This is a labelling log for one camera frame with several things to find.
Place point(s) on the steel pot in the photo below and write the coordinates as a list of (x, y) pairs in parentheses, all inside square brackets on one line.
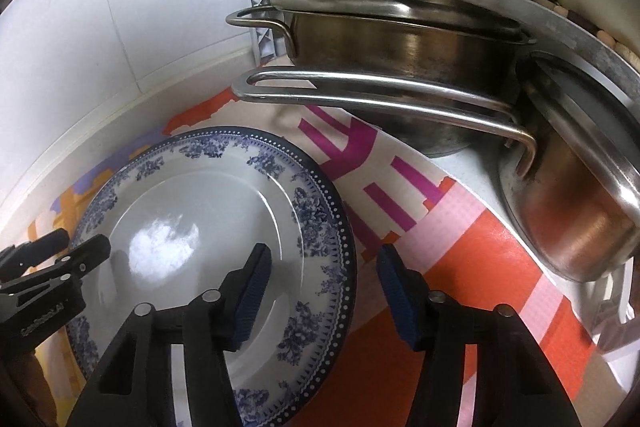
[(400, 52)]

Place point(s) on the wooden bead trivet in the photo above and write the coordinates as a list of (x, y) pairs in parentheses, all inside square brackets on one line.
[(607, 38)]

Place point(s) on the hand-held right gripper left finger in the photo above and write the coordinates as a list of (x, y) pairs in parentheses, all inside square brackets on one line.
[(252, 297)]

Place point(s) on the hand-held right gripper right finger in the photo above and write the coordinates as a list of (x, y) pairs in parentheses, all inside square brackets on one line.
[(400, 302)]

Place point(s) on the blue floral rim plate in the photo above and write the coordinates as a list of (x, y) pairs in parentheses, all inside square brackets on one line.
[(200, 207)]

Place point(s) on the white plastic stand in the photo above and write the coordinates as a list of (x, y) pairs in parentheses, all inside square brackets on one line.
[(615, 302)]

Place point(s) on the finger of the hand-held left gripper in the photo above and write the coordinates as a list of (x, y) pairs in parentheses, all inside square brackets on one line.
[(40, 247), (75, 264)]

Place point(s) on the colourful patchwork table mat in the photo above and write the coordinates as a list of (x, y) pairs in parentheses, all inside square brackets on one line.
[(500, 267)]

